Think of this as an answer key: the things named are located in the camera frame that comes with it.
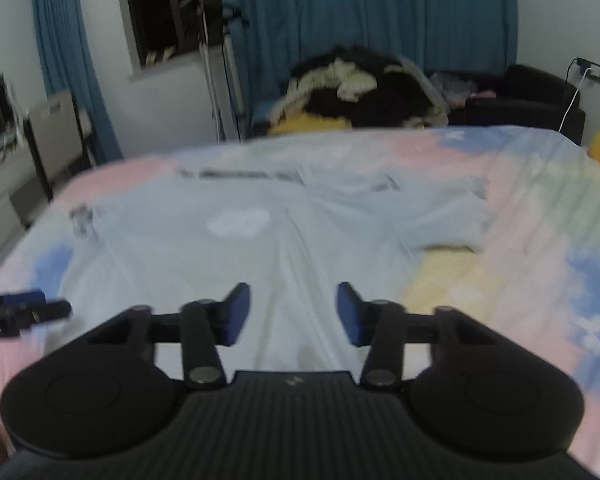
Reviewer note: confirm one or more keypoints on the pile of dark clothes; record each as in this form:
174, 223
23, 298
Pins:
380, 100

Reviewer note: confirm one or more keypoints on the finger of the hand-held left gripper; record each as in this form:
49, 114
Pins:
50, 312
22, 298

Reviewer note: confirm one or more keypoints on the clear plastic bag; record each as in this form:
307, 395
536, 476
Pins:
450, 87

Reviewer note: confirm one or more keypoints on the black sofa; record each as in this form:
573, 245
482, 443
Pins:
525, 95

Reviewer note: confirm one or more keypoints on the yellow cloth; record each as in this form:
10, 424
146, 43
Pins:
307, 124

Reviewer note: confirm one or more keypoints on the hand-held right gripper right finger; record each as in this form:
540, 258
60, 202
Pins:
351, 317

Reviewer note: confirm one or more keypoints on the white and black chair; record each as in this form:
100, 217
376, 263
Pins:
55, 135

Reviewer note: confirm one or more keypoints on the white shirt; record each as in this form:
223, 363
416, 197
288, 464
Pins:
205, 260

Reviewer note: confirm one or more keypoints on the pastel patterned bed blanket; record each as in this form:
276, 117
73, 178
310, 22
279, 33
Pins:
530, 260

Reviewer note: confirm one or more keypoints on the narrow blue curtain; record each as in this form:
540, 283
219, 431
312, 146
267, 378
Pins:
70, 60

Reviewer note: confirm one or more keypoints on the wall power socket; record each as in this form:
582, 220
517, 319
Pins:
592, 71

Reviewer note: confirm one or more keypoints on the dark window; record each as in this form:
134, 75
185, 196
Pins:
165, 5

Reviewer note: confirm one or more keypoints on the white dresser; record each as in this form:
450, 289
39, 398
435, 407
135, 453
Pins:
2, 205

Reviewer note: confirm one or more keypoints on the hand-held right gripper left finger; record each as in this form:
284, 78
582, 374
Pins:
236, 316

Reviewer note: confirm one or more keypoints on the garment steamer stand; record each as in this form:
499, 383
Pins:
225, 85

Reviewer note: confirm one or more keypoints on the cream fluffy garment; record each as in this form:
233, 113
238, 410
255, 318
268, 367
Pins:
352, 80

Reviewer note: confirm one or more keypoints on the pink cloth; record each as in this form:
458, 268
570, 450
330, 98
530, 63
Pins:
484, 95

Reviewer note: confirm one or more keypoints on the wide blue curtain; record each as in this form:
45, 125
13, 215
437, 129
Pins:
370, 10

